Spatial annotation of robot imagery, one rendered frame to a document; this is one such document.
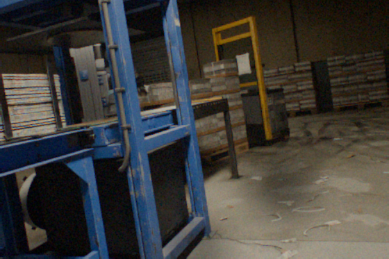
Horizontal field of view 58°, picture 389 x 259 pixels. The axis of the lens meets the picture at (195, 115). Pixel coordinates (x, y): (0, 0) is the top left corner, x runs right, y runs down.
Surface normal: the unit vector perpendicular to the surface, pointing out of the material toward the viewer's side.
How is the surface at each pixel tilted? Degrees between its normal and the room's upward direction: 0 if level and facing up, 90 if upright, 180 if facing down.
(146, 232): 90
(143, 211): 90
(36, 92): 90
